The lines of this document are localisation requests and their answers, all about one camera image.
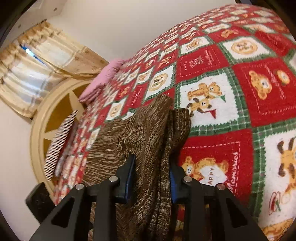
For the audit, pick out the pink folded blanket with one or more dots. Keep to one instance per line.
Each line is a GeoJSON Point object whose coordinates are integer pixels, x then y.
{"type": "Point", "coordinates": [100, 81]}

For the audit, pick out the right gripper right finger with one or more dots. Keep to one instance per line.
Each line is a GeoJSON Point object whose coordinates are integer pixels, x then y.
{"type": "Point", "coordinates": [211, 212]}

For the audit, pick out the striped pillow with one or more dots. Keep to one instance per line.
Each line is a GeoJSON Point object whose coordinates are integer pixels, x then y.
{"type": "Point", "coordinates": [57, 145]}

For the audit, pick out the red patchwork bear bedspread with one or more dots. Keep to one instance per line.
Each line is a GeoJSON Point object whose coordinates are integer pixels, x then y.
{"type": "Point", "coordinates": [233, 69]}

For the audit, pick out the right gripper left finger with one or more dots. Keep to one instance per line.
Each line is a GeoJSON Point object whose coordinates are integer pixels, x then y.
{"type": "Point", "coordinates": [89, 208]}

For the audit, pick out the brown knitted sweater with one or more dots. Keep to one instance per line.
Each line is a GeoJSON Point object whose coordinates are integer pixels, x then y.
{"type": "Point", "coordinates": [154, 134]}

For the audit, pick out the cream round headboard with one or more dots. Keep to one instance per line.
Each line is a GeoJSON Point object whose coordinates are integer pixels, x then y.
{"type": "Point", "coordinates": [56, 106]}

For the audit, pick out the beige patterned curtain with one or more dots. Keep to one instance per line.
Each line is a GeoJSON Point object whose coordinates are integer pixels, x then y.
{"type": "Point", "coordinates": [38, 60]}

